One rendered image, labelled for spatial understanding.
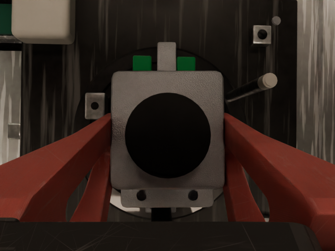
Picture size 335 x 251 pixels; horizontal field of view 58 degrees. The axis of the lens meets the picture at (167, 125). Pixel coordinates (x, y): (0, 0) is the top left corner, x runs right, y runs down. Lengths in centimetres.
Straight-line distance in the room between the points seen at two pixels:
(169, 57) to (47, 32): 13
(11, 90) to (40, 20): 10
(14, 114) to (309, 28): 30
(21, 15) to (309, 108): 26
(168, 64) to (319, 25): 20
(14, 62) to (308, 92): 29
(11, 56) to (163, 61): 22
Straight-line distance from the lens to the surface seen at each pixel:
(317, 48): 33
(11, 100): 35
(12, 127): 29
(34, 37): 27
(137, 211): 25
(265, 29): 28
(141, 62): 20
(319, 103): 32
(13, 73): 35
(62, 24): 26
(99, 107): 23
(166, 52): 16
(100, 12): 28
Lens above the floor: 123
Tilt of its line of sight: 87 degrees down
